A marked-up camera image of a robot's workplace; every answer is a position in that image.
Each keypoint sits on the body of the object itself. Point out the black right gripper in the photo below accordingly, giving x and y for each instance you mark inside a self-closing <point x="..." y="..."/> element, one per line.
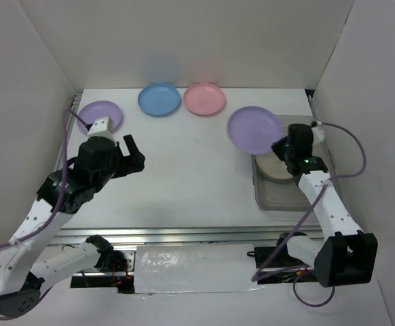
<point x="277" y="147"/>

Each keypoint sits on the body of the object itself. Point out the cream plastic plate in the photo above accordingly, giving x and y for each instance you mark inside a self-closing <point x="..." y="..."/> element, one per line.
<point x="272" y="168"/>

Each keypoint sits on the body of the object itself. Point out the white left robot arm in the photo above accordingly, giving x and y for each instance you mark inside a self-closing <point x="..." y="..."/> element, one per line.
<point x="25" y="281"/>

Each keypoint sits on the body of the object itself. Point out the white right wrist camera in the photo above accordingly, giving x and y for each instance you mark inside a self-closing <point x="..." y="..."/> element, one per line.
<point x="317" y="132"/>

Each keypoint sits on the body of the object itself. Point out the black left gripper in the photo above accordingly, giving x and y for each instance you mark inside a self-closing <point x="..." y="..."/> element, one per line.
<point x="132" y="163"/>

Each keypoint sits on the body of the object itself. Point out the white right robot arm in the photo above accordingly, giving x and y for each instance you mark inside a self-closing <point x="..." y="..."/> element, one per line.
<point x="347" y="255"/>

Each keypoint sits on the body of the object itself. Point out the aluminium rail frame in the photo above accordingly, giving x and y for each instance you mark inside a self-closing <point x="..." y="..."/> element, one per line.
<point x="123" y="237"/>

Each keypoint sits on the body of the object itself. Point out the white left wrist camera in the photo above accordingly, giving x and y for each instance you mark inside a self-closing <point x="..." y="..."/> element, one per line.
<point x="102" y="127"/>

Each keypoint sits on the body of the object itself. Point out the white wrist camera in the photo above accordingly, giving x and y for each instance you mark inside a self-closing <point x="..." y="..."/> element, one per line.
<point x="102" y="127"/>
<point x="317" y="132"/>

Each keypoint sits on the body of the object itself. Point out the clear plastic bin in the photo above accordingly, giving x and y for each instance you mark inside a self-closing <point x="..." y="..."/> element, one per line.
<point x="286" y="196"/>

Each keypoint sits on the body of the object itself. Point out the purple plate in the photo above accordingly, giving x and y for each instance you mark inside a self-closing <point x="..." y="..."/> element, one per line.
<point x="98" y="109"/>
<point x="254" y="130"/>

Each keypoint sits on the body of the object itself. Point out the blue plastic plate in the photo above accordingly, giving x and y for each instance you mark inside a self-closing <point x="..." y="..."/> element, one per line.
<point x="159" y="99"/>

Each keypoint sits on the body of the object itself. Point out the pink plastic plate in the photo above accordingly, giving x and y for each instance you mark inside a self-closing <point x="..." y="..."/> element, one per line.
<point x="204" y="99"/>

